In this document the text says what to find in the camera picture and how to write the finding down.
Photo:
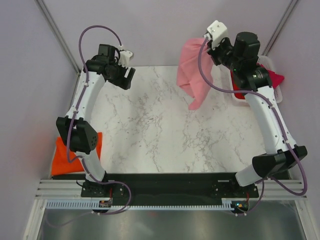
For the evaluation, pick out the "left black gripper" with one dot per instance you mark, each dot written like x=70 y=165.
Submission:
x=123 y=82

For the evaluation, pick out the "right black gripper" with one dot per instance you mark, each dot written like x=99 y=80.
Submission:
x=225 y=41

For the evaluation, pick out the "pink t shirt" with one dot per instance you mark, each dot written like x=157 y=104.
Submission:
x=188 y=77

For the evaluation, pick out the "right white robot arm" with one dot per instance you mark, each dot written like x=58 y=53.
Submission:
x=255 y=84

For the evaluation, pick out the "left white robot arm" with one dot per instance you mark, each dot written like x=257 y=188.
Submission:
x=110 y=64

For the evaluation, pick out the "white plastic laundry basket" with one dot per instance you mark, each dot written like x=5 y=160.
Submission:
x=268 y=64

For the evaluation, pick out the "magenta t shirt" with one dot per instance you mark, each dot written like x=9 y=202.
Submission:
x=268 y=77

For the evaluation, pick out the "folded orange t shirt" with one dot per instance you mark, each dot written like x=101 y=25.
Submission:
x=60 y=164

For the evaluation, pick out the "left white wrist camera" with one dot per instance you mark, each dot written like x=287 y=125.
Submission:
x=125 y=57

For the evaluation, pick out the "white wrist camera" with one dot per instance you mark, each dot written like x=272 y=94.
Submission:
x=215 y=33
x=125 y=57

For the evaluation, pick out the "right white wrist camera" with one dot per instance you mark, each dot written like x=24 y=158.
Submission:
x=215 y=33

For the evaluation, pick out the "right corner aluminium post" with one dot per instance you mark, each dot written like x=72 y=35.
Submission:
x=280 y=26

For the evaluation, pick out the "corner aluminium post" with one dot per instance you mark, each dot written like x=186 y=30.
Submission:
x=280 y=26
x=57 y=34

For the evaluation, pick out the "left corner aluminium post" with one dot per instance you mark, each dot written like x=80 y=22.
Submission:
x=57 y=34

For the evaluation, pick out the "aluminium frame rail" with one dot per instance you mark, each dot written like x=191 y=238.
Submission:
x=68 y=189

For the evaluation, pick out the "white slotted cable duct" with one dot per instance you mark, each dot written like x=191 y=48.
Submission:
x=89 y=204

